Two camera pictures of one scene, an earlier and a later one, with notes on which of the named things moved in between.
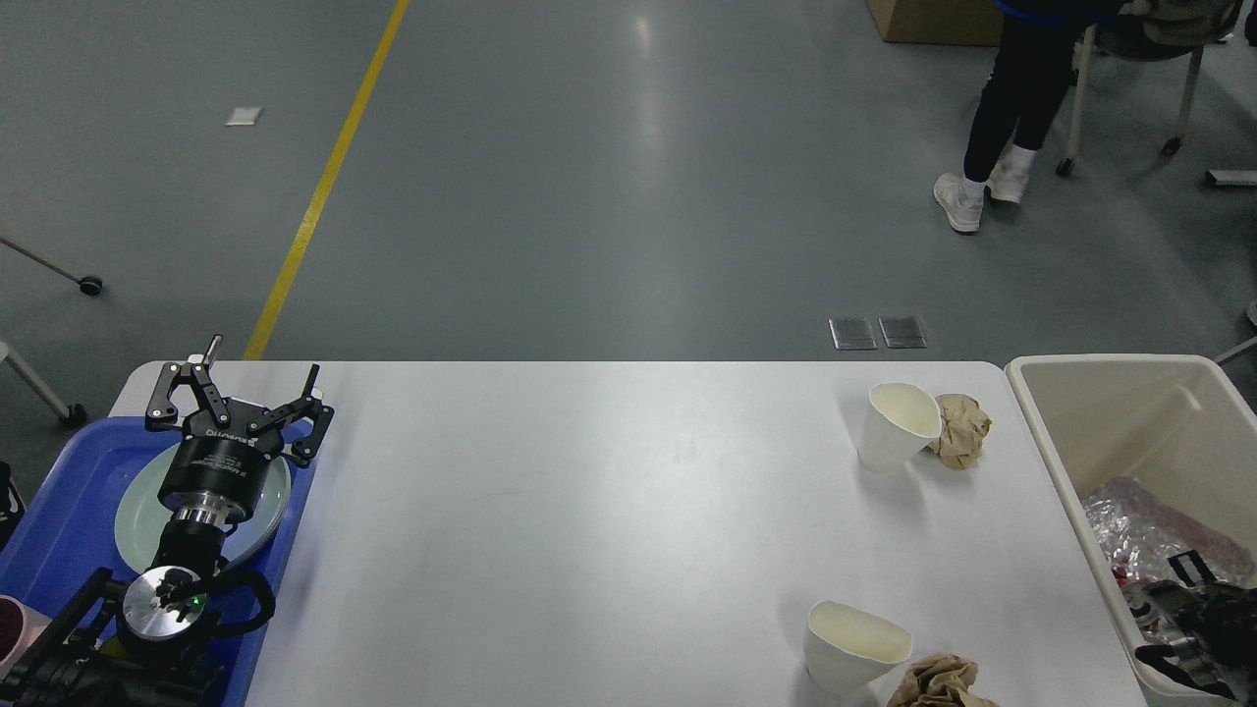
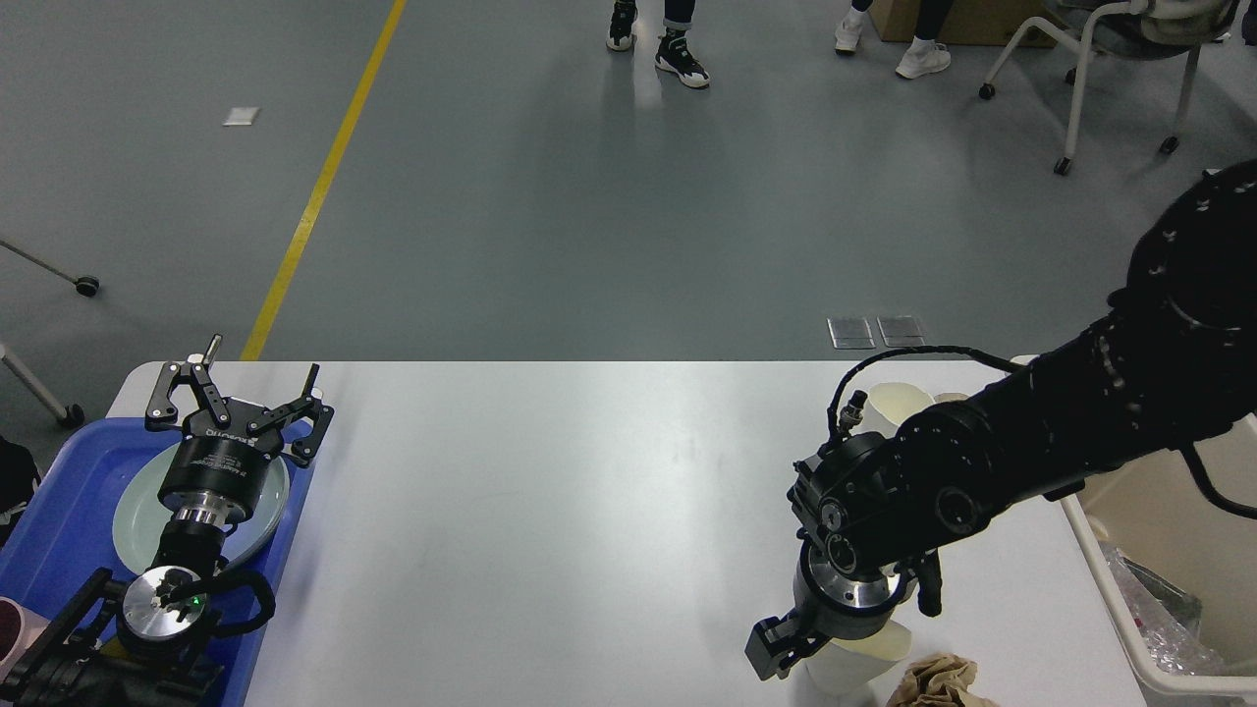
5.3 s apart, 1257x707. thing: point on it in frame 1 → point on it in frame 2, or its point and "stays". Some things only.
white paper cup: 847,650 stays
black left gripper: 215,473 stays
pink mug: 20,626 stays
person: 1025,93 → 925,55
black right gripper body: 1220,620 → 830,602
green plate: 140,516 stays
